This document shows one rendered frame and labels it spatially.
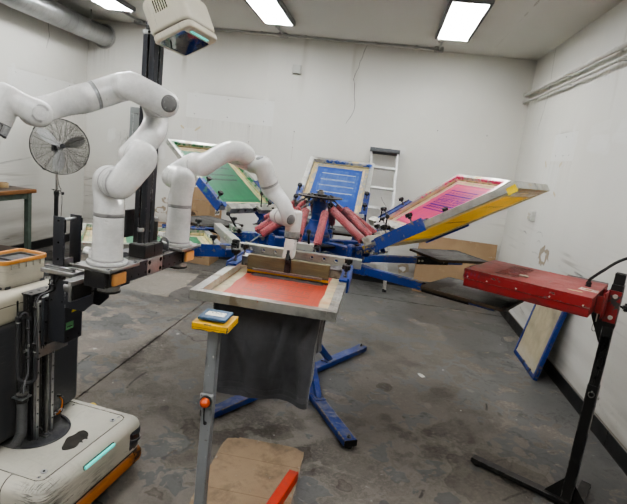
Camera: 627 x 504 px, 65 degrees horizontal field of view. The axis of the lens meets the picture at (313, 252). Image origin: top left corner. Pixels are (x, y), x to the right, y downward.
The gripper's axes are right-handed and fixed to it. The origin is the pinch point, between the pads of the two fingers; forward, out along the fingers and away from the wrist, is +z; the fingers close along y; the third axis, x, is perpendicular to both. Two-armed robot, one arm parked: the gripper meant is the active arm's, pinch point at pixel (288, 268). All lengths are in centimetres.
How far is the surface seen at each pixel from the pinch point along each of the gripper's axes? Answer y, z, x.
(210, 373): 72, 26, -11
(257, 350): 43, 27, -1
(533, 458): -45, 100, 149
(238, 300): 53, 4, -9
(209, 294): 53, 3, -21
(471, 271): -15, -9, 89
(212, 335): 72, 12, -12
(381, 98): -420, -139, 21
